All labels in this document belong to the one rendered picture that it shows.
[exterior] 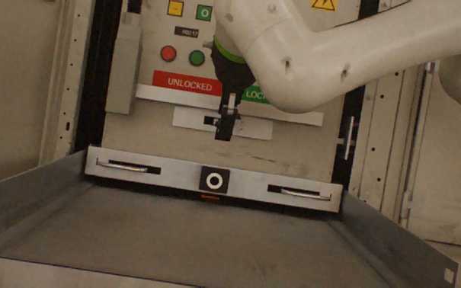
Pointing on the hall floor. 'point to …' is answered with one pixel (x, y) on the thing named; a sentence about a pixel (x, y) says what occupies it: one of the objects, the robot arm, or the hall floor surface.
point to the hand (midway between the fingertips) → (225, 118)
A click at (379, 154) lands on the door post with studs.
